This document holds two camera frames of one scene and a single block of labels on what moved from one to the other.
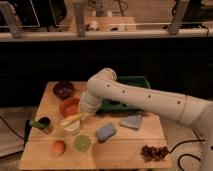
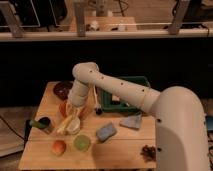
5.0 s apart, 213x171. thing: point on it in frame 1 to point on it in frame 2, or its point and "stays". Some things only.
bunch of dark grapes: [154, 153] stays
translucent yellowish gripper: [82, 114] to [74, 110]
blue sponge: [104, 133] stays
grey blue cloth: [132, 121] stays
